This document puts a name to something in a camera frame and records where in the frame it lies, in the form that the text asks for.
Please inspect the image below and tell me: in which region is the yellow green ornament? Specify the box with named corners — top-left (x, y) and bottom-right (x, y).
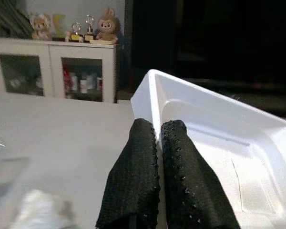
top-left (52, 13), bottom-right (67, 38)

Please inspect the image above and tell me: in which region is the black television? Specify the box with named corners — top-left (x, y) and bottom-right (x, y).
top-left (125, 0), bottom-right (286, 82)

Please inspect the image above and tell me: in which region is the cream bear plush toy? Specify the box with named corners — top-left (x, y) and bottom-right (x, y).
top-left (29, 11), bottom-right (52, 41)

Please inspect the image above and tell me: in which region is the white glass-door cabinet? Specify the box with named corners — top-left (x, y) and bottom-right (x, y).
top-left (0, 37), bottom-right (122, 104)

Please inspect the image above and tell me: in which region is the beige flat tray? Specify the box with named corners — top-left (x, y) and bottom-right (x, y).
top-left (89, 39), bottom-right (117, 45)

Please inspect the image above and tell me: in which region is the short crystal trophy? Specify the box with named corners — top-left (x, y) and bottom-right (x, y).
top-left (70, 22), bottom-right (84, 42)

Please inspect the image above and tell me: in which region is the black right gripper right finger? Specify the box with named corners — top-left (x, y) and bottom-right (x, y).
top-left (160, 119), bottom-right (241, 229)

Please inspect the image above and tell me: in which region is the crumpled white tissue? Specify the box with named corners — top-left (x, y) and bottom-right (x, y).
top-left (13, 189), bottom-right (73, 229)

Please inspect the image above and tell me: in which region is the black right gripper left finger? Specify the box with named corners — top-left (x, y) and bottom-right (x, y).
top-left (95, 118), bottom-right (162, 229)

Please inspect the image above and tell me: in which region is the white foam box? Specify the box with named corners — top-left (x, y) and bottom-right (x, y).
top-left (130, 69), bottom-right (286, 229)

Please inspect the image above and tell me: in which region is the brown monster plush toy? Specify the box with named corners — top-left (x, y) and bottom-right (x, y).
top-left (95, 8), bottom-right (122, 42)

